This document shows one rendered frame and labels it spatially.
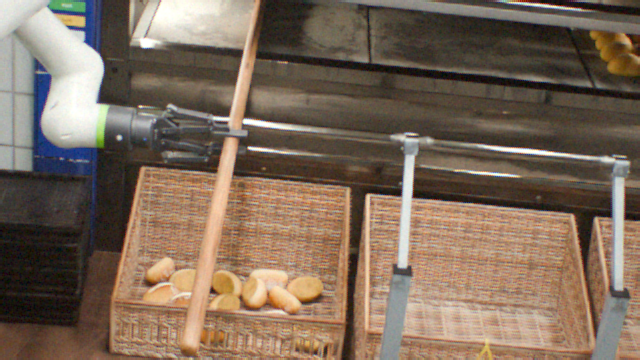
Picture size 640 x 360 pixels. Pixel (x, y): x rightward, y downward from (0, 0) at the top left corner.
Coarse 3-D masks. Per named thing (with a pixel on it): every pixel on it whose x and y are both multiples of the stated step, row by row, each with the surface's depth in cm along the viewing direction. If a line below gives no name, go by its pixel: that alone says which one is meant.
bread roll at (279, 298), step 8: (272, 288) 324; (280, 288) 322; (272, 296) 322; (280, 296) 320; (288, 296) 319; (272, 304) 322; (280, 304) 319; (288, 304) 319; (296, 304) 319; (288, 312) 320
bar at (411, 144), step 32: (256, 128) 285; (288, 128) 285; (320, 128) 285; (352, 128) 286; (544, 160) 287; (576, 160) 287; (608, 160) 287; (608, 288) 279; (384, 320) 284; (608, 320) 279; (384, 352) 284; (608, 352) 283
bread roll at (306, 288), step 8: (296, 280) 327; (304, 280) 327; (312, 280) 328; (288, 288) 326; (296, 288) 326; (304, 288) 326; (312, 288) 327; (320, 288) 328; (296, 296) 325; (304, 296) 326; (312, 296) 327
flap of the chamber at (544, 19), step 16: (336, 0) 295; (352, 0) 295; (368, 0) 295; (384, 0) 295; (400, 0) 295; (416, 0) 295; (480, 16) 296; (496, 16) 296; (512, 16) 296; (528, 16) 296; (544, 16) 296; (560, 16) 296; (624, 32) 297
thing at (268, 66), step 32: (192, 64) 319; (224, 64) 319; (256, 64) 318; (288, 64) 318; (320, 64) 319; (352, 64) 321; (480, 96) 321; (512, 96) 321; (544, 96) 320; (576, 96) 320; (608, 96) 320
